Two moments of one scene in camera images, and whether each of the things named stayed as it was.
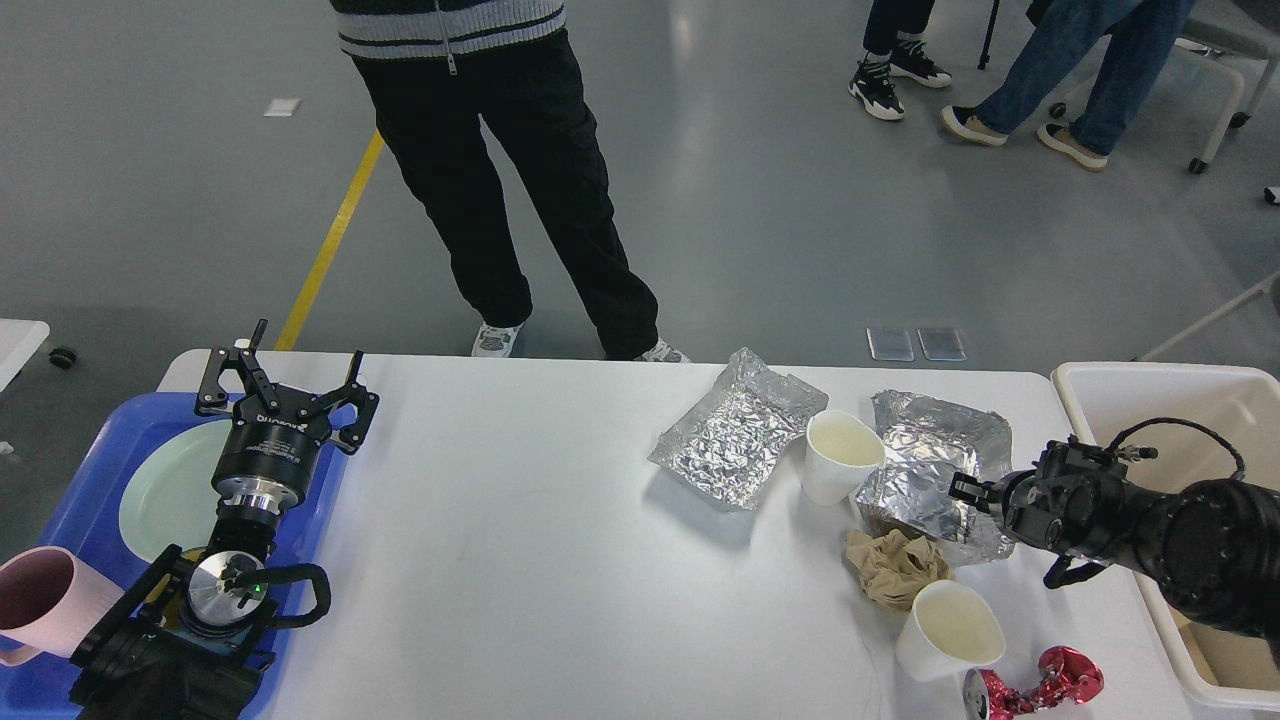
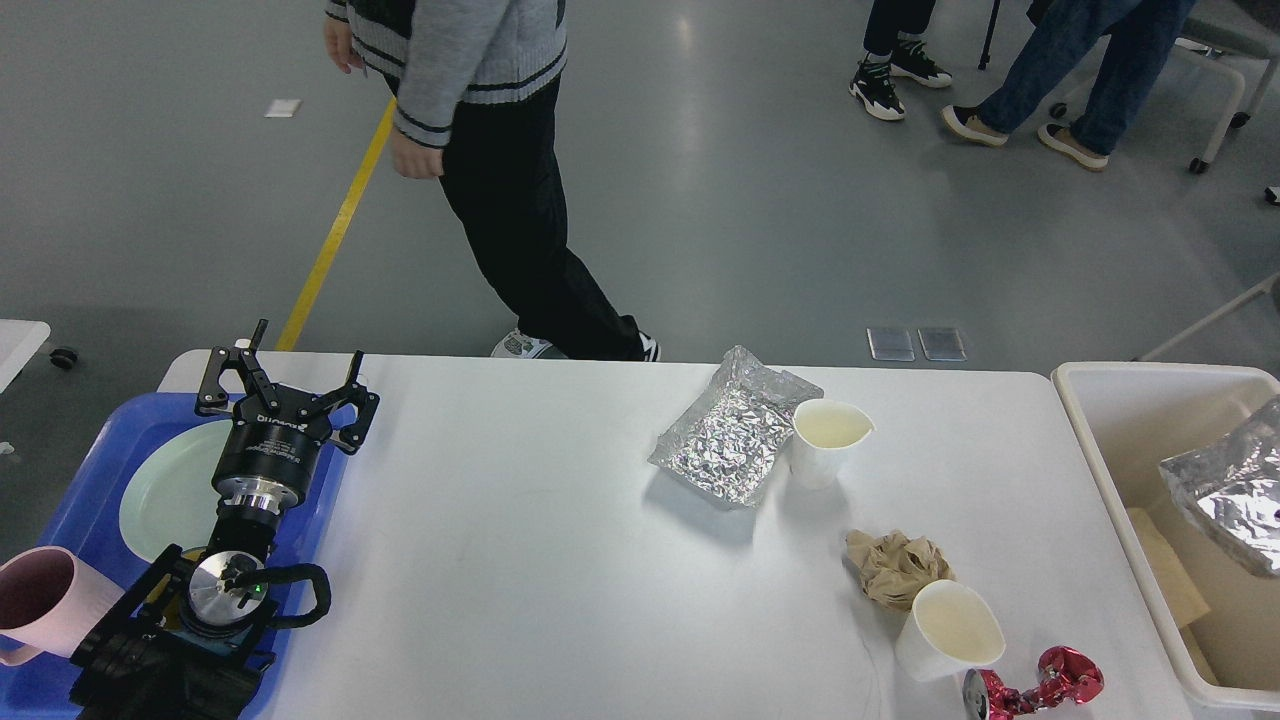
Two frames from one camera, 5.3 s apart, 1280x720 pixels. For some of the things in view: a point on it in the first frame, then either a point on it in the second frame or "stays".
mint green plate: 168,502 stays
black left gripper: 269,453 stays
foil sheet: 925,444 → 1233,488
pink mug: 52,599 stays
